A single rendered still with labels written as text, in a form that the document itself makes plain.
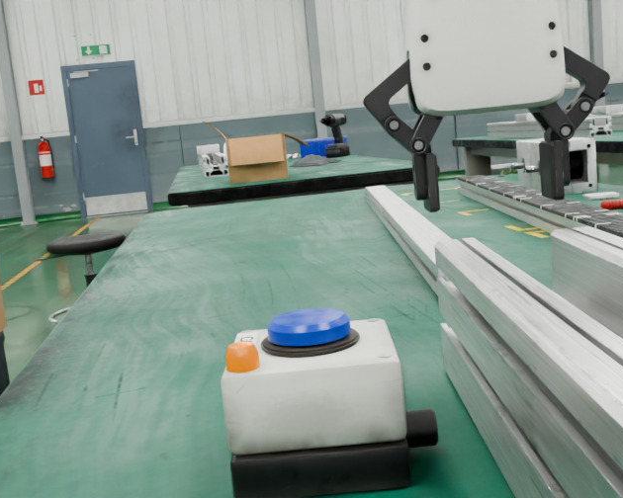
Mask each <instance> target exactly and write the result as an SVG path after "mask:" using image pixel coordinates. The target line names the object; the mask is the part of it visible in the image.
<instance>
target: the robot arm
mask: <svg viewBox="0 0 623 498"><path fill-rule="evenodd" d="M566 73H567V74H569V75H571V76H572V77H574V78H576V80H577V81H578V82H579V84H580V86H579V89H578V93H577V94H576V96H575V98H574V99H573V100H571V102H570V103H569V104H568V105H567V106H566V107H565V109H564V110H562V109H561V107H560V106H559V105H558V103H557V102H556V101H557V100H559V99H560V98H561V97H562V96H563V94H564V91H565V84H566ZM609 80H610V75H609V73H608V72H606V71H605V70H603V69H601V68H600V67H598V66H596V65H595V64H593V63H591V62H590V61H588V60H586V59H585V58H583V57H581V56H580V55H578V54H576V53H575V52H573V51H571V50H570V49H568V48H567V47H565V46H563V38H562V31H561V24H560V17H559V11H558V5H557V0H405V62H404V63H403V64H402V65H401V66H400V67H399V68H398V69H396V70H395V71H394V72H393V73H392V74H391V75H390V76H388V77H387V78H386V79H385V80H384V81H383V82H382V83H380V84H379V85H378V86H377V87H376V88H375V89H373V90H372V91H371V92H370V93H369V94H368V95H367V96H366V97H365V98H364V100H363V104H364V106H365V108H366V109H367V110H368V111H369V112H370V114H371V115H372V116H373V117H374V118H375V119H376V121H377V122H378V123H379V124H380V125H381V126H382V128H383V129H384V130H385V132H387V133H388V134H389V135H390V136H391V137H392V138H394V139H395V140H396V141H397V142H398V143H400V144H401V145H402V146H403V147H404V148H406V149H407V151H409V152H410V153H411V160H412V173H413V185H414V195H415V199H416V200H417V201H423V203H424V208H425V209H426V210H428V211H429V212H438V211H439V210H440V199H439V186H438V172H437V158H436V155H435V154H433V153H431V144H430V142H431V140H432V138H433V136H434V134H435V132H436V130H437V129H438V127H439V125H440V124H441V122H442V120H443V118H444V117H446V116H458V115H468V114H478V113H488V112H498V111H508V110H518V109H528V111H529V112H530V113H531V115H532V116H533V117H534V119H535V120H536V122H537V123H538V124H539V126H540V127H541V129H543V130H544V140H541V142H540V143H539V156H540V174H541V192H542V196H544V197H546V198H549V199H552V200H555V201H560V200H563V199H564V197H565V190H564V187H565V186H568V185H569V184H570V181H571V175H570V155H569V139H571V138H572V137H573V136H574V134H575V131H576V129H577V128H578V127H579V126H580V125H581V123H582V122H583V121H584V120H585V119H586V118H587V116H588V115H589V114H590V113H591V112H592V110H593V106H594V104H595V102H596V101H597V100H598V99H599V97H600V95H601V94H602V92H603V91H604V89H605V87H606V86H607V84H608V82H609ZM405 85H406V88H407V97H408V103H409V106H410V108H411V110H412V111H413V112H414V113H416V114H418V115H419V117H418V119H417V121H416V123H415V125H414V127H413V128H411V127H410V126H408V125H407V124H406V123H405V122H404V121H402V120H401V119H400V118H399V117H398V116H397V115H396V114H395V112H394V111H393V110H392V109H391V107H390V99H391V97H392V96H393V95H395V94H396V93H397V92H398V91H399V90H400V89H402V88H403V87H404V86H405Z"/></svg>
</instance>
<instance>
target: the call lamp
mask: <svg viewBox="0 0 623 498"><path fill-rule="evenodd" d="M225 363H226V370H227V371H228V372H230V373H246V372H251V371H254V370H256V369H258V368H259V367H260V362H259V353H258V351H257V349H256V348H255V346H254V344H253V343H252V342H248V341H243V342H236V343H232V344H230V345H229V346H228V348H227V351H226V354H225Z"/></svg>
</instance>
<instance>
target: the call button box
mask: <svg viewBox="0 0 623 498"><path fill-rule="evenodd" d="M350 328H351V332H350V333H349V334H348V335H347V336H345V337H344V338H341V339H339V340H336V341H332V342H328V343H323V344H317V345H309V346H283V345H277V344H274V343H271V342H270V341H269V340H268V332H267V329H262V330H246V331H242V332H240V333H238V334H237V336H236V339H235V341H234V343H236V342H243V341H248V342H252V343H253V344H254V346H255V348H256V349H257V351H258V353H259V362H260V367H259V368H258V369H256V370H254V371H251V372H246V373H230V372H228V371H227V370H226V367H225V370H224V372H223V375H222V381H221V387H222V403H223V411H224V418H225V427H226V435H227V444H228V448H229V450H230V452H231V453H232V458H231V462H230V472H231V480H232V488H233V496H234V498H295V497H306V496H315V495H326V494H337V493H348V492H359V491H370V490H381V489H391V488H402V487H408V486H409V485H410V483H411V469H410V457H409V448H419V447H430V446H436V444H438V428H437V421H436V416H435V412H434V410H432V409H431V408H428V409H417V410H407V411H405V400H404V388H403V376H402V365H401V360H400V358H399V355H398V353H397V350H396V347H395V345H394V342H393V339H392V337H391V334H390V332H389V329H388V326H387V324H386V322H385V320H383V319H379V318H371V319H367V320H356V321H350Z"/></svg>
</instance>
